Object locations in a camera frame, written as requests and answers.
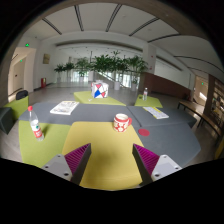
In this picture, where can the red blue white cube box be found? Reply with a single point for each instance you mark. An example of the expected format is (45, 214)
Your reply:
(99, 90)

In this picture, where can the row of potted green plants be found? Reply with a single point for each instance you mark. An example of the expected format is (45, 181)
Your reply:
(105, 64)

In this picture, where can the red floral ceramic mug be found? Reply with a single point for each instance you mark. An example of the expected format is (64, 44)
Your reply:
(121, 122)

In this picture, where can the round red coaster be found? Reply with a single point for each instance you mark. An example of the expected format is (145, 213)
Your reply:
(144, 132)

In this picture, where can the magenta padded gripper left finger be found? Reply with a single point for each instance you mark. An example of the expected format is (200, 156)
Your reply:
(71, 166)

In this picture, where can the clear water bottle red cap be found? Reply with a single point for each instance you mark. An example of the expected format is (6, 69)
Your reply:
(34, 123)

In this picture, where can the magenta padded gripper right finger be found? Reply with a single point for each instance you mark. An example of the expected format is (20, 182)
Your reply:
(153, 167)

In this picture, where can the red fire extinguisher box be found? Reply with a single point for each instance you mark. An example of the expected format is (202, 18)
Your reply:
(43, 82)

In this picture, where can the magazine on left table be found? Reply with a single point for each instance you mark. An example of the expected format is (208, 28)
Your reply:
(64, 108)

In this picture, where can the yellow white booklet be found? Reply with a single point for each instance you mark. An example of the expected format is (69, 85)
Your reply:
(156, 112)

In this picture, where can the distant clear water bottle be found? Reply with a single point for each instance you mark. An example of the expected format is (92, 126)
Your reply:
(145, 93)

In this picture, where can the green chair at left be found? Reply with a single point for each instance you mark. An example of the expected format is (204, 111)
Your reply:
(18, 107)

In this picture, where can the wooden bench at right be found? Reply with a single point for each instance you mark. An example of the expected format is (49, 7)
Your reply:
(203, 118)

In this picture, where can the framed picture on wall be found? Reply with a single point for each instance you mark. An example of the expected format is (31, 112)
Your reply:
(46, 58)

